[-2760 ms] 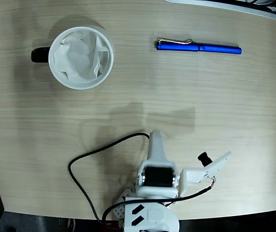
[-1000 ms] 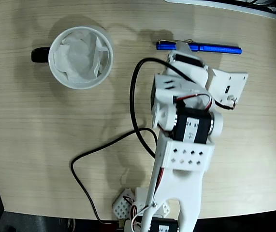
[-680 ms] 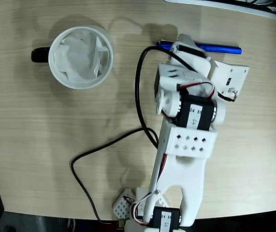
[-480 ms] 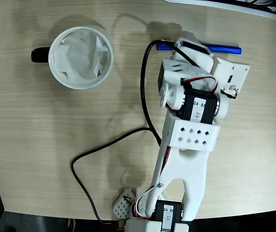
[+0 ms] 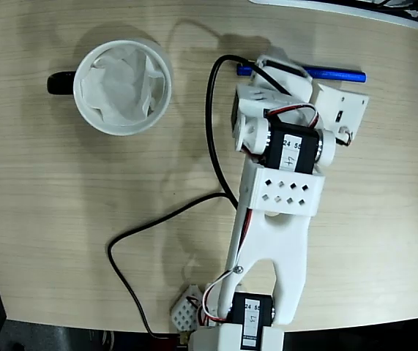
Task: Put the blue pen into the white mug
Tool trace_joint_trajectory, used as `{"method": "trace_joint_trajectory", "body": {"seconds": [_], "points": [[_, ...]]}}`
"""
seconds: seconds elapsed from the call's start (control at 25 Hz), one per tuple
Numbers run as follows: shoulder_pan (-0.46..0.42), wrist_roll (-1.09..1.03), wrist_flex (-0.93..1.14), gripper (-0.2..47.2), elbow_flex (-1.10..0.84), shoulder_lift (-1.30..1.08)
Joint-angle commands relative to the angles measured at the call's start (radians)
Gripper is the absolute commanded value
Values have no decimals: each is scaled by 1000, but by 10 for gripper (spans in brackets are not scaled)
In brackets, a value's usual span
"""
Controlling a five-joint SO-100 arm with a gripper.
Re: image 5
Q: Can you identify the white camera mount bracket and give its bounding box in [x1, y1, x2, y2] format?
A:
[313, 83, 370, 148]

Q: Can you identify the white mug with black handle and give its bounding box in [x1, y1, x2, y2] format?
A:
[46, 39, 174, 137]

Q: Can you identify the blue pen with metal clip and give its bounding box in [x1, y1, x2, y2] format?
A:
[236, 64, 367, 84]

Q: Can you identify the black camera cable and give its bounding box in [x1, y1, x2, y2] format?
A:
[107, 54, 291, 339]

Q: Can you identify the crumpled white tissue paper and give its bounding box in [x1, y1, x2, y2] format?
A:
[80, 49, 167, 124]

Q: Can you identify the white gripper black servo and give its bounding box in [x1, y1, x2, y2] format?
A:
[250, 54, 315, 104]

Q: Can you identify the white flat device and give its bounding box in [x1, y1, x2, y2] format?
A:
[248, 0, 418, 30]

